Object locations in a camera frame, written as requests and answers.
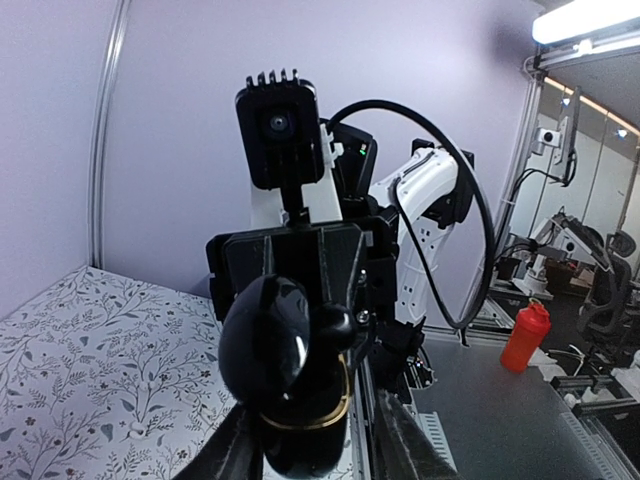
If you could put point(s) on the black office chair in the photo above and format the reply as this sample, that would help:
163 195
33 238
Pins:
607 321

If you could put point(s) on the floral patterned table mat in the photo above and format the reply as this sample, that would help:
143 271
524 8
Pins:
95 352

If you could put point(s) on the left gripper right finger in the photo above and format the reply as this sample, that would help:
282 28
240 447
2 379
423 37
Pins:
403 450

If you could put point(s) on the ceiling light tube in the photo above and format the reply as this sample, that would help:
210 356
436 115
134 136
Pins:
579 18

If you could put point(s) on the black charging case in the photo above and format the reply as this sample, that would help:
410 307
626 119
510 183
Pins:
283 360

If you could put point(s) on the right aluminium frame post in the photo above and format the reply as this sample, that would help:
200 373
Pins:
99 139

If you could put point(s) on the white earbud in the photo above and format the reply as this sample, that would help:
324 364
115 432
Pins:
137 431

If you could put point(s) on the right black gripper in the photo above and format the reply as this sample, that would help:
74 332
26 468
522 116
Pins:
351 263

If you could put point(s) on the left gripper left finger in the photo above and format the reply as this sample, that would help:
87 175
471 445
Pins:
232 452

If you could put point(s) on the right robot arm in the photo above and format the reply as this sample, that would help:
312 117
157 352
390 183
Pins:
438 184

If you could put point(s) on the red plastic bottle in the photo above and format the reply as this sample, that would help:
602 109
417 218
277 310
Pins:
532 325

